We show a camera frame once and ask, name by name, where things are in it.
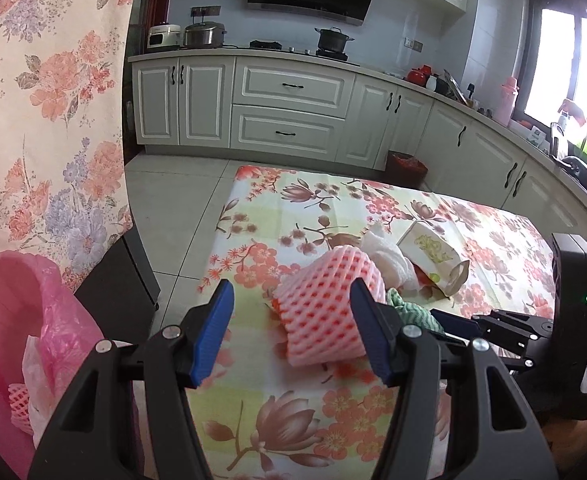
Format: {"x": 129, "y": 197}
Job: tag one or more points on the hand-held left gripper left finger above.
{"x": 208, "y": 330}

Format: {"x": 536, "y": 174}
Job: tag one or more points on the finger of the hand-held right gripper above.
{"x": 518, "y": 332}

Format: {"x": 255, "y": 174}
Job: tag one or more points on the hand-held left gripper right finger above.
{"x": 371, "y": 330}

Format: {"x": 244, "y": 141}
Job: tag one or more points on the green white cloth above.
{"x": 408, "y": 307}

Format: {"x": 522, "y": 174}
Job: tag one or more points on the pink foam net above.
{"x": 323, "y": 305}
{"x": 20, "y": 405}

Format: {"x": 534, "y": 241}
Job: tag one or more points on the white tissue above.
{"x": 386, "y": 252}
{"x": 35, "y": 375}

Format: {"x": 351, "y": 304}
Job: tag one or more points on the waste bin with pink bag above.
{"x": 3, "y": 320}

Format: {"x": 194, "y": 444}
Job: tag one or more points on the person's right forearm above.
{"x": 573, "y": 435}

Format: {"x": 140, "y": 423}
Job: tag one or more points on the beige paper cup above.
{"x": 431, "y": 252}

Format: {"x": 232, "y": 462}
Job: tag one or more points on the floral tablecloth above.
{"x": 298, "y": 220}

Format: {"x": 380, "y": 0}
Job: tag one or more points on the floor bin with red bag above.
{"x": 406, "y": 170}

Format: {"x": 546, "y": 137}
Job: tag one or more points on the white base cabinets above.
{"x": 473, "y": 160}

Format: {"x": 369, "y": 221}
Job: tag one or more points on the pink thermos jug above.
{"x": 506, "y": 102}

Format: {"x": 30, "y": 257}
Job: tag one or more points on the white cabinet drawer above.
{"x": 293, "y": 85}
{"x": 288, "y": 132}

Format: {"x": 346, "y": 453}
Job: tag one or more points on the window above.
{"x": 563, "y": 50}

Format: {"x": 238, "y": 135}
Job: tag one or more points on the red kettle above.
{"x": 418, "y": 75}

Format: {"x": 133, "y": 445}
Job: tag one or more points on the floral curtain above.
{"x": 53, "y": 110}

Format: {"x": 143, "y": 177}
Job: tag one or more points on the black cooking pot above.
{"x": 333, "y": 41}

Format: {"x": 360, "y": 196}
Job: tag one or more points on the gas stove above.
{"x": 273, "y": 45}

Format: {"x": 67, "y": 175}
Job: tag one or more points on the silver rice cooker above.
{"x": 204, "y": 35}

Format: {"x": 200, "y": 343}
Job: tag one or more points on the white countertop cooker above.
{"x": 163, "y": 36}

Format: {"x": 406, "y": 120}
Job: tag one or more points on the wall outlet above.
{"x": 206, "y": 10}
{"x": 413, "y": 44}

